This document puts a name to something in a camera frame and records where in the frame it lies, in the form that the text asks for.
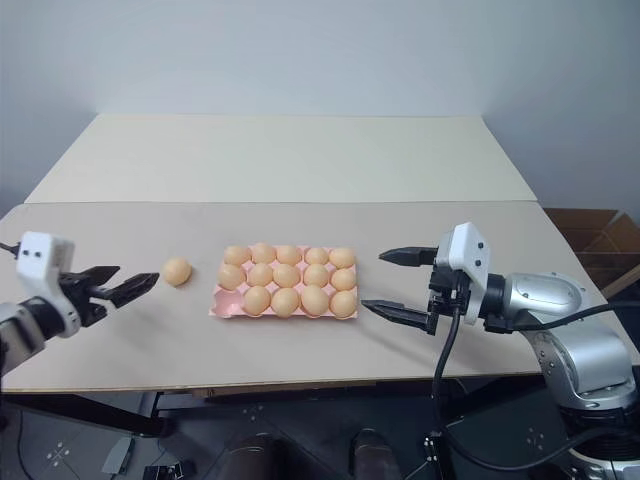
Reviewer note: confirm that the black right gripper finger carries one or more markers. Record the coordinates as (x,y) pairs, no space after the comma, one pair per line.
(402,314)
(412,255)

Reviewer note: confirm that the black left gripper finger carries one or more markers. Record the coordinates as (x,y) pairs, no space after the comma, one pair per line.
(132,286)
(100,274)

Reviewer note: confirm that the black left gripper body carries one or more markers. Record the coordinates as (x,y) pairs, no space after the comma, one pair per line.
(86,304)

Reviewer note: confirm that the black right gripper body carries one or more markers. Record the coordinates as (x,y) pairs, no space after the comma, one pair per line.
(445,295)

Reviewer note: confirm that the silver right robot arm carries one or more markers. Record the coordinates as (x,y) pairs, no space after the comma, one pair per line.
(585,350)

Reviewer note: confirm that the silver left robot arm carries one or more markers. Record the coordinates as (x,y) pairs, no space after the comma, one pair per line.
(19,326)

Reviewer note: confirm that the loose tan egg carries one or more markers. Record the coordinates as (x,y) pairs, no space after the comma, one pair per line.
(177,271)

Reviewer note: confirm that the pink egg tray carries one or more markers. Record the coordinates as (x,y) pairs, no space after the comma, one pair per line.
(225,306)

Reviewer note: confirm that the dark rounded shape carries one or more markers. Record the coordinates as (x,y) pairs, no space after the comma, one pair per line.
(252,457)
(375,455)

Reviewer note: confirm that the grey flat floor object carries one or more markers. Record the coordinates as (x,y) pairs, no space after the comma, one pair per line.
(116,456)

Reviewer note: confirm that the brown cardboard box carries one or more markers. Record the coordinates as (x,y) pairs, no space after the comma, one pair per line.
(595,240)

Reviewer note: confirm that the black floor object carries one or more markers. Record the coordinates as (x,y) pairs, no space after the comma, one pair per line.
(167,473)

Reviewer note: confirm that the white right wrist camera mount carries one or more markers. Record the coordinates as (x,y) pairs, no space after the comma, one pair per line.
(467,260)

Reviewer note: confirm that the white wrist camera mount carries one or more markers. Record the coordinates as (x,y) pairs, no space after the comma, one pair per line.
(42,255)
(467,260)

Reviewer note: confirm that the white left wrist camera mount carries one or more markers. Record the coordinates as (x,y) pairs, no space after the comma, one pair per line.
(42,255)

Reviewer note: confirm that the black table frame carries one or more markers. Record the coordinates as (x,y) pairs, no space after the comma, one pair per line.
(150,400)

